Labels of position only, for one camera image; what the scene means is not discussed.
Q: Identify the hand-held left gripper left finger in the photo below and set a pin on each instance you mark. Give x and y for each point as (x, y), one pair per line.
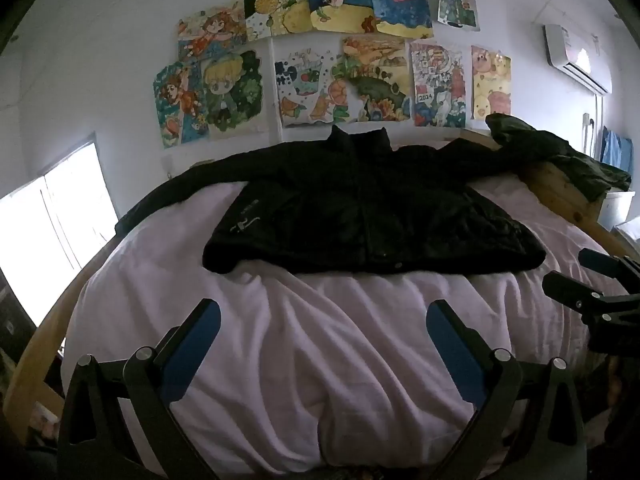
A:
(195, 355)

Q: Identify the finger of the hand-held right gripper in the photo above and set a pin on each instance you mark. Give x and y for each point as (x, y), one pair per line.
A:
(565, 287)
(592, 258)

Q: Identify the black jacket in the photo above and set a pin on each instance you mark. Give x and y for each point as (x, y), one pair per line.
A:
(350, 210)

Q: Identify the sunflower and moon drawing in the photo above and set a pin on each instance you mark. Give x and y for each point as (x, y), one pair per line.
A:
(275, 10)

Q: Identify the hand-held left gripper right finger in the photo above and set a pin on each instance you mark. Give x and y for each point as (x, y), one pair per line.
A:
(450, 355)

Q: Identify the teal swimming girl drawing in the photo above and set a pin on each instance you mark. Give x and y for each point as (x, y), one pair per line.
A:
(177, 105)

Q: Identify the white storage box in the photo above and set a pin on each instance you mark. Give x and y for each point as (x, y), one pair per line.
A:
(615, 210)

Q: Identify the blue hanging cloth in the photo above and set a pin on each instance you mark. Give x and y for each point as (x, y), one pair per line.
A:
(617, 147)

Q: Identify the white fish bowl drawing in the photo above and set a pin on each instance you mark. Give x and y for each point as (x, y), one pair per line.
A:
(310, 87)

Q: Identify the pink blob sea drawing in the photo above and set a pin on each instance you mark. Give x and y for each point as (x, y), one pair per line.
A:
(400, 2)

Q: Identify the crowded city drawing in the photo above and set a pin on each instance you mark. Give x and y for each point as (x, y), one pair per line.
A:
(437, 85)

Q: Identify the white wall pipe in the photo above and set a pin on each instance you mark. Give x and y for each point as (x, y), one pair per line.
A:
(592, 125)

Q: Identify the white air conditioner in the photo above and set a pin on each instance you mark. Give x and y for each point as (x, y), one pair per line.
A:
(575, 57)

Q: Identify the dark green jacket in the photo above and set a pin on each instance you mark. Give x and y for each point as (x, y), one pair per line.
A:
(575, 160)

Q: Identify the bright window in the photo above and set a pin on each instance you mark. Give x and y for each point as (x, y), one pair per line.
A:
(55, 225)

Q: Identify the pink pig yellow drawing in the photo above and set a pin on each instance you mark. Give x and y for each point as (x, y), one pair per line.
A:
(491, 82)

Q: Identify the wooden bed frame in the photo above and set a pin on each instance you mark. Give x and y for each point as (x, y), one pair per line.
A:
(565, 195)

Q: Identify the blond figure drawing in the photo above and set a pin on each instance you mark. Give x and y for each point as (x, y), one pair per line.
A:
(230, 90)

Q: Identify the orange turtle drawing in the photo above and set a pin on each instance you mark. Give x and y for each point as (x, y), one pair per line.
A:
(377, 77)

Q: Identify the orange-haired girl drawing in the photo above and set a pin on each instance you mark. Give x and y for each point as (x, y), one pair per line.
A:
(210, 32)

